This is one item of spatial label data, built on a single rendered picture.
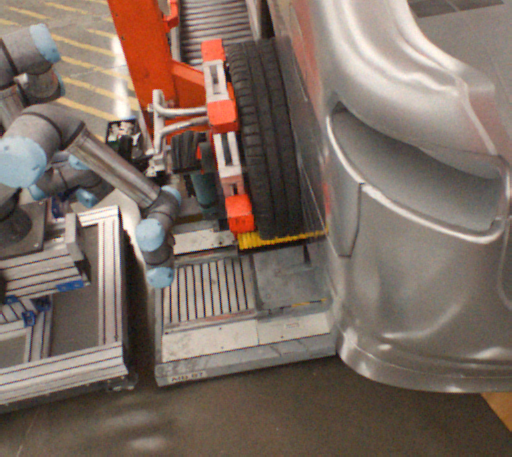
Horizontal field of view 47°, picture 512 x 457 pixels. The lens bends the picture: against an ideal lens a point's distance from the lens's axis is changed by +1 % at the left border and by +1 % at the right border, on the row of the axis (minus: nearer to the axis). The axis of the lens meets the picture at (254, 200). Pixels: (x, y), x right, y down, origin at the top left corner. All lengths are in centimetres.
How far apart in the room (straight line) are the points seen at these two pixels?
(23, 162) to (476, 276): 98
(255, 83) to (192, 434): 131
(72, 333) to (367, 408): 116
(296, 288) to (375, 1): 155
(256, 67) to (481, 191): 92
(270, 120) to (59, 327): 128
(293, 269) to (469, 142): 160
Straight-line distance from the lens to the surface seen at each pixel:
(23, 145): 142
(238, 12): 411
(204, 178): 215
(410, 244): 97
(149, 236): 153
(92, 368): 230
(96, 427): 245
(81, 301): 252
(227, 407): 235
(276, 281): 235
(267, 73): 172
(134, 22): 226
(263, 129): 165
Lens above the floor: 208
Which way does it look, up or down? 44 degrees down
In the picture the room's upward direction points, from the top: 9 degrees counter-clockwise
